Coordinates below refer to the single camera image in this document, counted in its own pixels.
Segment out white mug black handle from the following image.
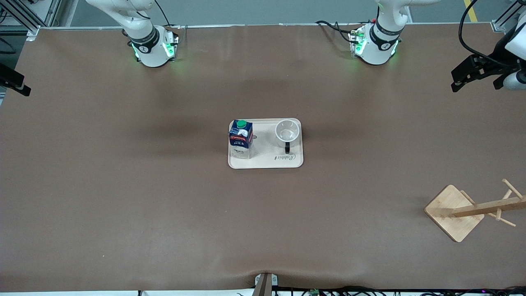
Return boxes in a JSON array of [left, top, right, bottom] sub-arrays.
[[275, 119, 300, 154]]

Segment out blue white milk carton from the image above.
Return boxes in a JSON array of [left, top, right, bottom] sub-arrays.
[[229, 120, 254, 160]]

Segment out wooden cup rack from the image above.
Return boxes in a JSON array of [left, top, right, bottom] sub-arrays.
[[424, 178, 526, 243]]

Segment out brown table cover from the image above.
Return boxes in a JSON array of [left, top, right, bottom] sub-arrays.
[[0, 24, 526, 293]]

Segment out cream plastic tray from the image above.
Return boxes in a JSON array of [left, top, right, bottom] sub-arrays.
[[228, 118, 304, 169]]

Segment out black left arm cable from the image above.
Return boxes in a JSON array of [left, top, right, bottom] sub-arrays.
[[459, 0, 526, 69]]

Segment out aluminium frame profile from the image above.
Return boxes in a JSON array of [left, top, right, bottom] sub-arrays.
[[491, 0, 526, 33], [0, 0, 62, 42]]

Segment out black left base cables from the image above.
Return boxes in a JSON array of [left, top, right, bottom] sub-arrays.
[[316, 20, 355, 46]]

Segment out black right base cable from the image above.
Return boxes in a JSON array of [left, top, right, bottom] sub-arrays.
[[153, 0, 182, 30]]

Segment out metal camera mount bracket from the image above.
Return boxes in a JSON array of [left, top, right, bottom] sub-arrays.
[[253, 272, 279, 296]]

